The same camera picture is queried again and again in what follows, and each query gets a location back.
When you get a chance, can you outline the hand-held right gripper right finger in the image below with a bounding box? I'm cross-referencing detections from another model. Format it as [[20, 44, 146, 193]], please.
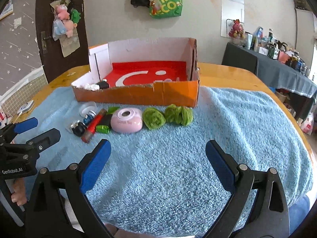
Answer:
[[205, 139, 290, 238]]

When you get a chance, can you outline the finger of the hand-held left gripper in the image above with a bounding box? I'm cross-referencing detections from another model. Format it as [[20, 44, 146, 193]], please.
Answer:
[[5, 128, 61, 155], [0, 117, 39, 144]]

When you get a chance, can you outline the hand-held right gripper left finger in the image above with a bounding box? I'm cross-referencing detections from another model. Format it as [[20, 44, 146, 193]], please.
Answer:
[[25, 139, 117, 238]]

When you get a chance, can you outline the small blue toy figure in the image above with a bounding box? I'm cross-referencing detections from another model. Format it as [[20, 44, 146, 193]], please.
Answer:
[[83, 111, 96, 126]]

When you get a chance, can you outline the clear plastic jar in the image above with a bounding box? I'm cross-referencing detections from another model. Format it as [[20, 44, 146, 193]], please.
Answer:
[[79, 102, 97, 117]]

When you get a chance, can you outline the pink round device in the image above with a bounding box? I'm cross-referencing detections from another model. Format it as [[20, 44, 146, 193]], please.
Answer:
[[110, 107, 143, 133]]

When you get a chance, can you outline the orange cardboard box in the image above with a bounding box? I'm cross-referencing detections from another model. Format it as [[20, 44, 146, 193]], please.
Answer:
[[71, 38, 201, 108]]

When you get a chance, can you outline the person's left hand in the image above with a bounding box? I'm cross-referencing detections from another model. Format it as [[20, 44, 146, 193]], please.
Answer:
[[11, 178, 28, 206]]

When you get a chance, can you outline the small black bottle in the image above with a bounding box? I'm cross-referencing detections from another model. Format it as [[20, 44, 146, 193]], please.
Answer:
[[70, 120, 87, 137]]

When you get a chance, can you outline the red tube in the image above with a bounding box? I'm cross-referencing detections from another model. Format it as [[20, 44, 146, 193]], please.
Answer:
[[81, 108, 107, 143]]

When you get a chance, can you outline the small black item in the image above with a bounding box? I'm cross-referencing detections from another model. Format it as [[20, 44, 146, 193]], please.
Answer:
[[101, 114, 113, 127]]

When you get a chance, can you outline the light blue fluffy towel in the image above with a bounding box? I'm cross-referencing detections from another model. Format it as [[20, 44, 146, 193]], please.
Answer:
[[15, 85, 314, 231]]

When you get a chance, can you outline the black and white figure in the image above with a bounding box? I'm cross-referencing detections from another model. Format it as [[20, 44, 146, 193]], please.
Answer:
[[84, 79, 110, 91]]

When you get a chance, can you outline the beige paper bag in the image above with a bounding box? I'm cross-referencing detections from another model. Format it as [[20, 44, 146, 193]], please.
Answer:
[[59, 32, 81, 57]]

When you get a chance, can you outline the pink plastic bag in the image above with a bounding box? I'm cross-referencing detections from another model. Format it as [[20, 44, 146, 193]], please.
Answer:
[[301, 113, 314, 135]]

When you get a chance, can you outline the light blue plush toy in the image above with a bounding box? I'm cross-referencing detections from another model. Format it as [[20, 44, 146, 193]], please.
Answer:
[[53, 20, 66, 40]]

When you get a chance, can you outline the side table with dark cloth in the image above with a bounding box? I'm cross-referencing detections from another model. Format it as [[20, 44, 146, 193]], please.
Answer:
[[253, 50, 317, 119]]

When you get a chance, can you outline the pink plush pig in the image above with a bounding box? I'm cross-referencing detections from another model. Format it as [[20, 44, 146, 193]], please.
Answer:
[[63, 20, 77, 38], [56, 4, 70, 20]]

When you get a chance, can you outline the dark brown door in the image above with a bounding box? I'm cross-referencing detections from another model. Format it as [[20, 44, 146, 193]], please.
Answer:
[[35, 0, 90, 83]]

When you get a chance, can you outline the green plush toy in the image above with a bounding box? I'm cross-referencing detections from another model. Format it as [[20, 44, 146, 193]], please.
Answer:
[[71, 9, 81, 25]]

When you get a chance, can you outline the row of bottles and boxes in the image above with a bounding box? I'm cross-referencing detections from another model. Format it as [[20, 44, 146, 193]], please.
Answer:
[[244, 26, 312, 77]]

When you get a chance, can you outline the pink rabbit plush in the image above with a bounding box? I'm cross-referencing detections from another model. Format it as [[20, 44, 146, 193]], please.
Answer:
[[228, 19, 245, 39]]

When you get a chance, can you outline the green tote bag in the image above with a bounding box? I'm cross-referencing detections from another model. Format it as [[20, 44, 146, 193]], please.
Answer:
[[149, 0, 183, 19]]

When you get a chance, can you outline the door handle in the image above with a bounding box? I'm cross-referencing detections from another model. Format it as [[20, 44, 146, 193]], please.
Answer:
[[40, 31, 52, 54]]

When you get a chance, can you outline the wall mirror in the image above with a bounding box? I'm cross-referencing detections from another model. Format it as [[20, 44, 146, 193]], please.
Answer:
[[220, 0, 245, 39]]

